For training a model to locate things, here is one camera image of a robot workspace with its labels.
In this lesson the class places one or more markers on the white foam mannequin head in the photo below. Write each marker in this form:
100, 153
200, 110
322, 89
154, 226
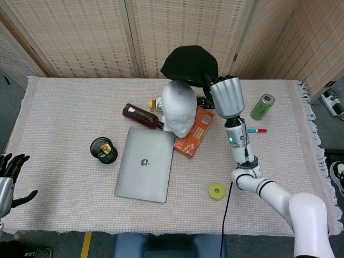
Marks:
178, 107

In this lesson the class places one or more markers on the black mesh pen cup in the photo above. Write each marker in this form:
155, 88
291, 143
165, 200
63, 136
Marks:
106, 158

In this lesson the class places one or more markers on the teal red marker pen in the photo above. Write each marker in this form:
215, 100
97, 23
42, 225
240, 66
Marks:
259, 130

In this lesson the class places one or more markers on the woven folding screen panel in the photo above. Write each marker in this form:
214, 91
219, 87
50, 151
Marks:
150, 35
80, 35
317, 43
263, 40
13, 61

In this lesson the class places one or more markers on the yellow floor tape strip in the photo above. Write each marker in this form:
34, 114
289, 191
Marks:
86, 244

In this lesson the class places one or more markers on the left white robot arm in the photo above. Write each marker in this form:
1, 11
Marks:
1, 229

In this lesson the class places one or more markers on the black baseball cap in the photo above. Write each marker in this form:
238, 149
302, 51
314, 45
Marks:
190, 64

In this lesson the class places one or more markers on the black white sneaker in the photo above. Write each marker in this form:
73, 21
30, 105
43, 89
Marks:
337, 174

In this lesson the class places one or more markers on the black folded sunglasses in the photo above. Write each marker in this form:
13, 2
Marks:
201, 101

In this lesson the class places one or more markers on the silver laptop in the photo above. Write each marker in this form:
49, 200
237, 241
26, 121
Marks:
145, 166

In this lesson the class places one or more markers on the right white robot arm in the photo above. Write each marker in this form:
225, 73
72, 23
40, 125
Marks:
268, 188

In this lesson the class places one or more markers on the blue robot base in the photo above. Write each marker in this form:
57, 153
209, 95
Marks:
169, 246

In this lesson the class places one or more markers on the brown tea plastic bottle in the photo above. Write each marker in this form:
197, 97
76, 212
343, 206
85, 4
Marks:
138, 115

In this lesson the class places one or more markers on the green drink can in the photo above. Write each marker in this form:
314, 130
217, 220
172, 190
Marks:
260, 108

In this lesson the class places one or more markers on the white power strip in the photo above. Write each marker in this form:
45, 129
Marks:
333, 103

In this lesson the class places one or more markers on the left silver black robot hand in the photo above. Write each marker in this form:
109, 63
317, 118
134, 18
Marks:
5, 193

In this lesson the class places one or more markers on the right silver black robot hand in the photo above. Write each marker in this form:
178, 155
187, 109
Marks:
228, 96

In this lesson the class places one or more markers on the orange cardboard box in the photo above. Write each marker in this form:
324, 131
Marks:
196, 134

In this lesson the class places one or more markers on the small yellow orange cube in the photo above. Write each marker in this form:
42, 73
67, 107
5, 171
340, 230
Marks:
105, 148

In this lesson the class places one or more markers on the yellow tape roll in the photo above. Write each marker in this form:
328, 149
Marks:
216, 192

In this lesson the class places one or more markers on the black floor mat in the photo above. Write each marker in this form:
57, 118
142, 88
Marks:
334, 154

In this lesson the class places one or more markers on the yellow capped green bottle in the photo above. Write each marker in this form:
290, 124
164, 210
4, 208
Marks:
156, 104

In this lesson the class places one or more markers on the pale woven tablecloth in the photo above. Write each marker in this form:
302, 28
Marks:
67, 121

